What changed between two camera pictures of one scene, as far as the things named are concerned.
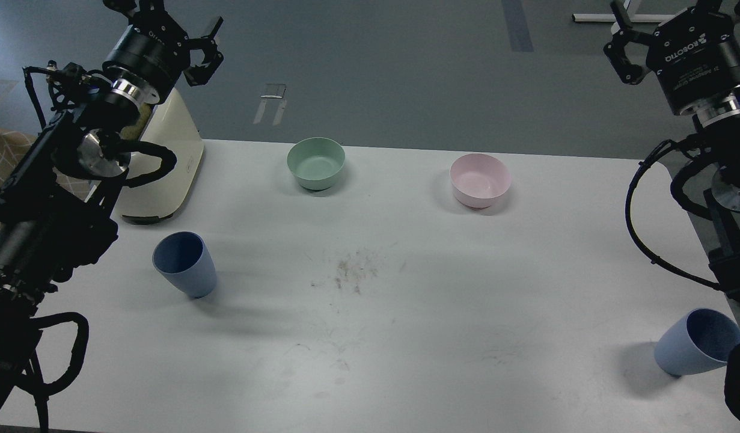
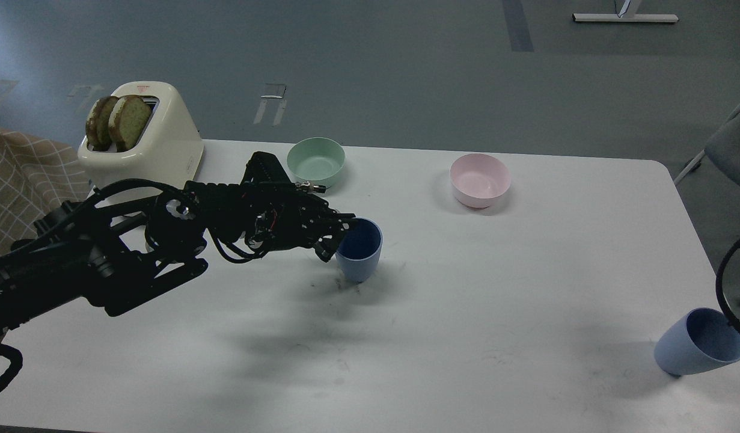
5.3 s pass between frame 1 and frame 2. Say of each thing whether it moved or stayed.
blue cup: moved
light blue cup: stayed
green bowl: stayed
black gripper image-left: moved
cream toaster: moved
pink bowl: stayed
